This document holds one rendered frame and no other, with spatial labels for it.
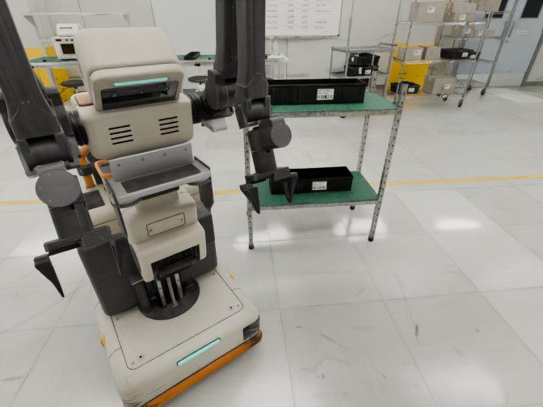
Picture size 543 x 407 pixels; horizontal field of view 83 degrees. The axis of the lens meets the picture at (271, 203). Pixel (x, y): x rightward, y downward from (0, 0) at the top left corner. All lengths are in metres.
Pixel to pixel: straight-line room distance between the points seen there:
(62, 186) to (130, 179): 0.36
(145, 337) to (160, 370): 0.16
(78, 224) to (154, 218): 0.41
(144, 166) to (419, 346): 1.53
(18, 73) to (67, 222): 0.24
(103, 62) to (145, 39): 0.12
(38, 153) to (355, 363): 1.49
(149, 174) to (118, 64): 0.29
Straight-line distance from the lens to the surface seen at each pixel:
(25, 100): 0.62
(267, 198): 2.07
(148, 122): 0.89
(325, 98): 1.93
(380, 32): 7.11
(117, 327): 1.55
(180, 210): 1.03
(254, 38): 0.73
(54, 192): 0.57
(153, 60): 0.82
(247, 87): 0.74
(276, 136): 0.70
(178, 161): 0.93
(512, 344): 2.09
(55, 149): 0.64
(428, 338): 1.89
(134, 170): 0.90
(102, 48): 0.83
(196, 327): 1.44
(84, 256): 1.34
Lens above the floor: 1.42
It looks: 32 degrees down
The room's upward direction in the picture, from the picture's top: straight up
